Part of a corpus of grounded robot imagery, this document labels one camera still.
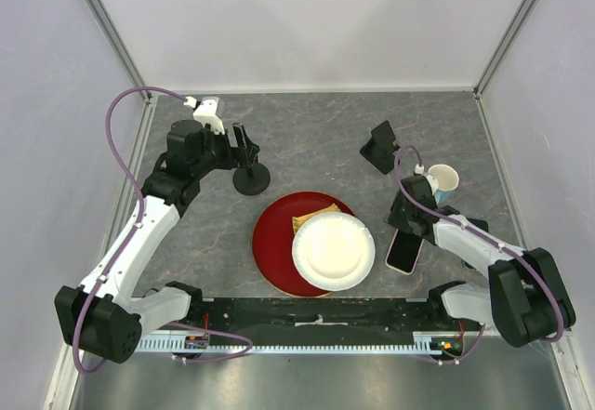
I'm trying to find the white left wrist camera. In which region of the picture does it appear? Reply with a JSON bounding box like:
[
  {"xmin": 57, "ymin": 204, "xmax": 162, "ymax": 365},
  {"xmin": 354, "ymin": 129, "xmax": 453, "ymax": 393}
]
[{"xmin": 184, "ymin": 96, "xmax": 225, "ymax": 135}]

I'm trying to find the red round plate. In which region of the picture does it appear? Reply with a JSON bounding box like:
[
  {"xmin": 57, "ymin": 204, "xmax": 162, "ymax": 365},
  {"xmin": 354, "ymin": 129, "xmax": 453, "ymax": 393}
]
[{"xmin": 252, "ymin": 192, "xmax": 354, "ymax": 298}]

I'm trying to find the black folding phone stand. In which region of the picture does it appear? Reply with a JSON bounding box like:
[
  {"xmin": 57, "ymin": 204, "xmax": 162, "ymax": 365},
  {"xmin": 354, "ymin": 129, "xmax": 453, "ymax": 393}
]
[{"xmin": 359, "ymin": 120, "xmax": 401, "ymax": 175}]

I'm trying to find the aluminium frame post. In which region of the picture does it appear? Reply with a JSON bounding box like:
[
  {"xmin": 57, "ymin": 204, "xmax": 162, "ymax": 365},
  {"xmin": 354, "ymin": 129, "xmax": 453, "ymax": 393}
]
[
  {"xmin": 473, "ymin": 0, "xmax": 538, "ymax": 100},
  {"xmin": 85, "ymin": 0, "xmax": 145, "ymax": 86}
]

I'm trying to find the yellow sponge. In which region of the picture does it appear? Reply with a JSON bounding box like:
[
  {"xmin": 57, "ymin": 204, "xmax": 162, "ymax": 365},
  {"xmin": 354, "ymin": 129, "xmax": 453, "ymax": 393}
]
[{"xmin": 292, "ymin": 204, "xmax": 341, "ymax": 234}]

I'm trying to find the left aluminium frame post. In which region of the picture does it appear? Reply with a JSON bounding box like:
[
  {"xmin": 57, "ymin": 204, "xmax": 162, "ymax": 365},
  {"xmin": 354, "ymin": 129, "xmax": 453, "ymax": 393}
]
[{"xmin": 85, "ymin": 0, "xmax": 145, "ymax": 86}]

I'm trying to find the black clamp phone stand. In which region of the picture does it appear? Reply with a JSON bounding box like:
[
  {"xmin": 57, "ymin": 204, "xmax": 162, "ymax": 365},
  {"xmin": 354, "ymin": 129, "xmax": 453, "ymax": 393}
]
[{"xmin": 231, "ymin": 121, "xmax": 271, "ymax": 196}]

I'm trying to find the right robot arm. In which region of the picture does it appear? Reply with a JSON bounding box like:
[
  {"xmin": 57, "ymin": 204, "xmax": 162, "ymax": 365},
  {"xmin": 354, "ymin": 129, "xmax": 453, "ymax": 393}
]
[{"xmin": 388, "ymin": 175, "xmax": 576, "ymax": 348}]

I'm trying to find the right aluminium frame post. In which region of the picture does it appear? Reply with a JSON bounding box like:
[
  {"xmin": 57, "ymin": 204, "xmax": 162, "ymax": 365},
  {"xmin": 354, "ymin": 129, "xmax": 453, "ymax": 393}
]
[{"xmin": 473, "ymin": 0, "xmax": 538, "ymax": 100}]

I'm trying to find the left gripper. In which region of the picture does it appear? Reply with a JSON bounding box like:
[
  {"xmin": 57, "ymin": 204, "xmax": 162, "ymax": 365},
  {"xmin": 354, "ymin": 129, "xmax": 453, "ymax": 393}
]
[{"xmin": 192, "ymin": 123, "xmax": 259, "ymax": 179}]

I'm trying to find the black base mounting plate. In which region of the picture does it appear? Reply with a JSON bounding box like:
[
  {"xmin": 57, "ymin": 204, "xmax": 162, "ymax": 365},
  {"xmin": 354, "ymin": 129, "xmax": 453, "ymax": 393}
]
[{"xmin": 182, "ymin": 298, "xmax": 460, "ymax": 345}]

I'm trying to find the blue white paper cup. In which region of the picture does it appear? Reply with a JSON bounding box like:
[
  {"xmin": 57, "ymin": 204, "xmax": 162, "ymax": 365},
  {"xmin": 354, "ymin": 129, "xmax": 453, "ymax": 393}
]
[{"xmin": 427, "ymin": 164, "xmax": 459, "ymax": 206}]

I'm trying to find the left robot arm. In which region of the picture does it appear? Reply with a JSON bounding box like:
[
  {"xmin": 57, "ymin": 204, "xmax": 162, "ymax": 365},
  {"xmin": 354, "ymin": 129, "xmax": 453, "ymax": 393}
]
[{"xmin": 54, "ymin": 120, "xmax": 259, "ymax": 364}]

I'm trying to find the pink case smartphone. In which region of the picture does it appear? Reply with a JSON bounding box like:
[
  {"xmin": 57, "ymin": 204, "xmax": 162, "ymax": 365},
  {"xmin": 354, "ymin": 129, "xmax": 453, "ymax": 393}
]
[{"xmin": 385, "ymin": 230, "xmax": 423, "ymax": 275}]

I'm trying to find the white paper plate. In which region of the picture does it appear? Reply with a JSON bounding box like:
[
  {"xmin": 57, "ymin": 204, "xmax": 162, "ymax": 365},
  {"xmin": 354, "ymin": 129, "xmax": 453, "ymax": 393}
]
[{"xmin": 292, "ymin": 212, "xmax": 376, "ymax": 292}]

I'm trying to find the grey slotted cable duct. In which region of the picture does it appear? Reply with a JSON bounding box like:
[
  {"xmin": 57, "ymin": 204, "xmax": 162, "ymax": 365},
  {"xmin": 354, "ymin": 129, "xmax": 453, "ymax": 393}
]
[{"xmin": 136, "ymin": 330, "xmax": 462, "ymax": 356}]

